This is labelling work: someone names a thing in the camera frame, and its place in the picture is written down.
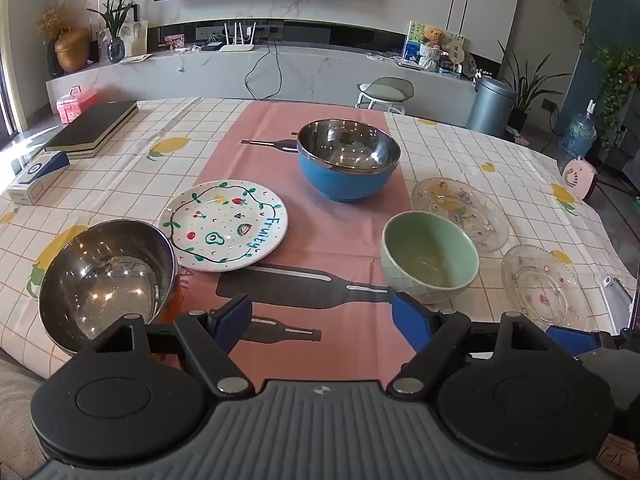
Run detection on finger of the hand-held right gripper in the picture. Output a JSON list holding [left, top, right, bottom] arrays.
[[546, 326, 602, 357]]

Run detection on white phone stand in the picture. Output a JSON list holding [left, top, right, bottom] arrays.
[[600, 275, 636, 333]]

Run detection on glass plate pink flower print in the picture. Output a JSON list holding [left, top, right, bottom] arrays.
[[501, 244, 596, 333]]

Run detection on grey stool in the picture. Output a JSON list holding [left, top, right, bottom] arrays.
[[356, 76, 415, 116]]

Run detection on white fruit painted plate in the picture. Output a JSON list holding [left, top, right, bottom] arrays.
[[157, 180, 289, 273]]

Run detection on pink storage case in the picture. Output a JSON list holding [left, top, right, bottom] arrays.
[[56, 86, 98, 125]]

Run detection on potted snake plant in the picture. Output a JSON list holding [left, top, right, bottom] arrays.
[[497, 40, 571, 131]]

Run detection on black cable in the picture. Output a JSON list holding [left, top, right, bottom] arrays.
[[244, 40, 286, 102]]

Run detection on glass plate yellow fruit print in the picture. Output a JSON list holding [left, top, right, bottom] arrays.
[[411, 177, 511, 253]]

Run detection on white marble television console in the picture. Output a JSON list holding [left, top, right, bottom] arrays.
[[46, 42, 478, 126]]

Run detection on dried flowers in dark vase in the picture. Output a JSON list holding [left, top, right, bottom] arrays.
[[36, 4, 71, 78]]

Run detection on teddy bear in white basket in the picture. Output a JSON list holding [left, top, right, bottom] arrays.
[[419, 27, 446, 72]]

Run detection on green ceramic bowl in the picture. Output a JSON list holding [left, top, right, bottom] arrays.
[[380, 211, 481, 306]]

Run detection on black notebook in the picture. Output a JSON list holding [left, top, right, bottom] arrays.
[[44, 100, 139, 160]]

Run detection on blue water jug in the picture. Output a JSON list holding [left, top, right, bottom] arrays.
[[559, 101, 599, 163]]

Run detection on grey trash can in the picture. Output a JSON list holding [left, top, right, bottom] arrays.
[[466, 76, 517, 137]]

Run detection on blue and white box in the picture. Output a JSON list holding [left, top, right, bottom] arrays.
[[6, 150, 71, 206]]

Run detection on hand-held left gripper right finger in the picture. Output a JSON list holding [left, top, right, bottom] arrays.
[[386, 292, 577, 397]]

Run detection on green plant in blue vase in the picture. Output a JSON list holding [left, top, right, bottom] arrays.
[[87, 0, 146, 64]]

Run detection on white photo card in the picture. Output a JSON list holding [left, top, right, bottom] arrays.
[[122, 20, 149, 58]]

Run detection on pink fan heater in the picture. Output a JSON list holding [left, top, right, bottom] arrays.
[[562, 156, 601, 200]]

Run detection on blue steel bowl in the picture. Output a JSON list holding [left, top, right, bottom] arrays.
[[296, 119, 402, 204]]

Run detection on gold acorn vase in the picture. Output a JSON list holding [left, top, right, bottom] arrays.
[[54, 28, 92, 73]]

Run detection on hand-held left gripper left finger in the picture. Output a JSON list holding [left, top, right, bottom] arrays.
[[92, 293, 254, 397]]

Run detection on blue and green painting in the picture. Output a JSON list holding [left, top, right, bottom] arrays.
[[402, 21, 466, 68]]

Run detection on white router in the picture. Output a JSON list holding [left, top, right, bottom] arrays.
[[220, 21, 257, 53]]

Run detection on orange steel bowl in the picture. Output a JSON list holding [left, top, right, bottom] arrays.
[[37, 218, 181, 367]]

